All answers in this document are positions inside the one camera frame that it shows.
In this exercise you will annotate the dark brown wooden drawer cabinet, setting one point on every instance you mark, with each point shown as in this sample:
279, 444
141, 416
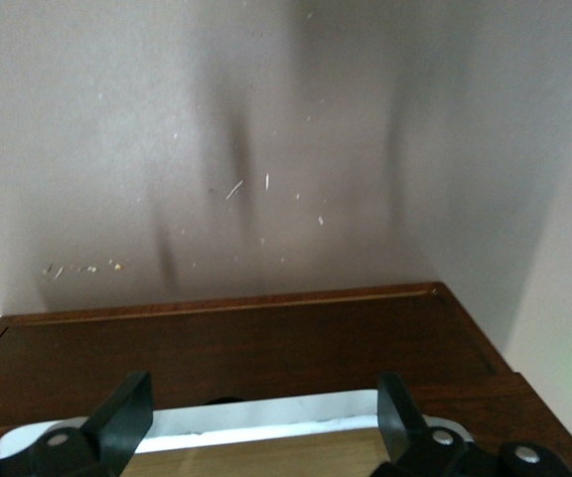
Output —
514, 427

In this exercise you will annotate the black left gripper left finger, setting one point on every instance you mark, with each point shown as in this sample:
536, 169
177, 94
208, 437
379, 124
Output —
122, 422

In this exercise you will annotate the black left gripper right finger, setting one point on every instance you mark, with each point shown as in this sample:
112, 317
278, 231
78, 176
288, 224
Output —
400, 422

